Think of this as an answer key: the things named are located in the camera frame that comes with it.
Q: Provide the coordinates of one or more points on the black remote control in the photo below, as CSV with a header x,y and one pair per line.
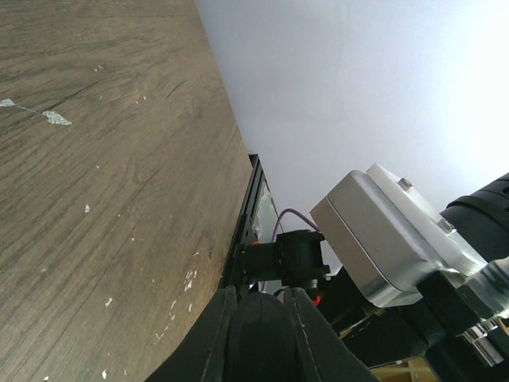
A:
x,y
261,344

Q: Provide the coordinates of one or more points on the black enclosure frame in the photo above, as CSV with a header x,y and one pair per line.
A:
x,y
255,223

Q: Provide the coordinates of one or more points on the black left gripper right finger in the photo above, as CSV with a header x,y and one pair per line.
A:
x,y
321,355

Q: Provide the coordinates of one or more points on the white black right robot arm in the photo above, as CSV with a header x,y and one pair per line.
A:
x,y
304,259

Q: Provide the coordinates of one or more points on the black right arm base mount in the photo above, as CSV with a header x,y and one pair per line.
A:
x,y
241,277

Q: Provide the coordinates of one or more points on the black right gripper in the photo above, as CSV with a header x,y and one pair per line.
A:
x,y
455,329

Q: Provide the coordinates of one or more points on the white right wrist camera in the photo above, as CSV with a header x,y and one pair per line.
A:
x,y
389,238

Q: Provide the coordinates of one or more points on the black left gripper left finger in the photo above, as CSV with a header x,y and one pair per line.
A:
x,y
201,356

